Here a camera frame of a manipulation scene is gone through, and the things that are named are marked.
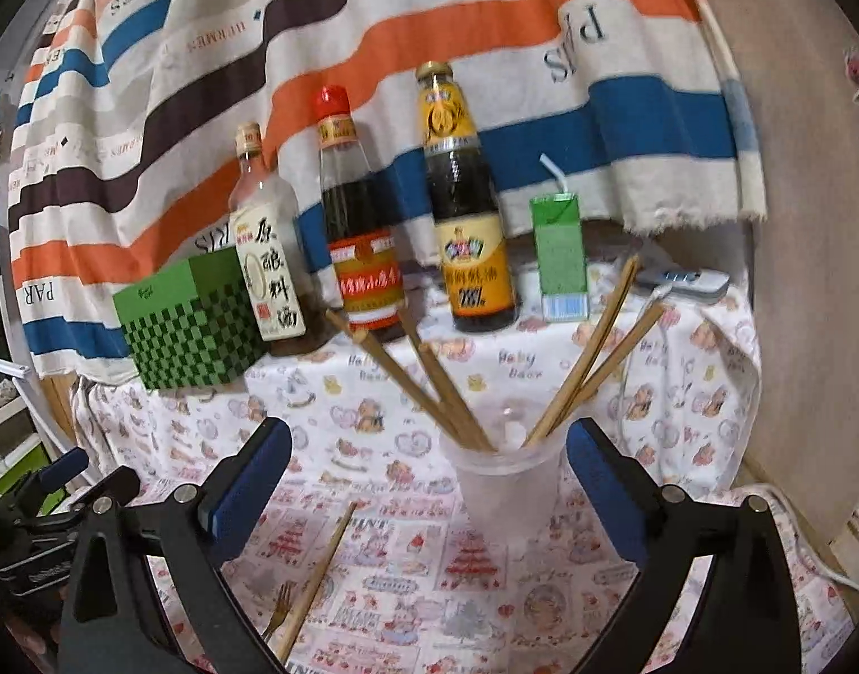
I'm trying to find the wooden cabinet panel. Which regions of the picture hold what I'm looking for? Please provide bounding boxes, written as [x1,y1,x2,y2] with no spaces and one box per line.
[710,0,859,541]

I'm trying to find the bear print tablecloth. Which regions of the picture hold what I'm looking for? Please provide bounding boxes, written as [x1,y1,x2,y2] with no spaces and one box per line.
[72,285,853,672]

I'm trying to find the green checkered box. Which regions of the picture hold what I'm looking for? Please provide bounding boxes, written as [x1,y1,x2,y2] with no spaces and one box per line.
[113,248,267,390]

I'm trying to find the clear cooking wine bottle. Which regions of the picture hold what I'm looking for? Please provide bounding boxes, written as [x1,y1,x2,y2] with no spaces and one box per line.
[229,122,320,354]

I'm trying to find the translucent plastic cup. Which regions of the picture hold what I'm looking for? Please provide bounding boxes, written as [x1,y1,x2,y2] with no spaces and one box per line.
[440,399,568,548]

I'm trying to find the red cap vinegar bottle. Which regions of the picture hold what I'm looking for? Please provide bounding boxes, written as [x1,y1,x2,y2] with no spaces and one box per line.
[316,85,405,343]

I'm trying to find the striped Hermes blanket backdrop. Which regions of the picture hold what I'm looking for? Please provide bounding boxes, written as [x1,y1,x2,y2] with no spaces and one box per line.
[8,0,766,384]

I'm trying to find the yellow label oyster sauce bottle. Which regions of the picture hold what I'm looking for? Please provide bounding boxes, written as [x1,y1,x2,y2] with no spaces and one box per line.
[416,61,517,333]

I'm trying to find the green drink carton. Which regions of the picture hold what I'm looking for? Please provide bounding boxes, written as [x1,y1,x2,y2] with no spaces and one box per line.
[530,154,590,322]

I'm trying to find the white power strip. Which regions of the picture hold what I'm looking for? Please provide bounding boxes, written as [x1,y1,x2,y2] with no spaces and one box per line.
[637,268,731,304]

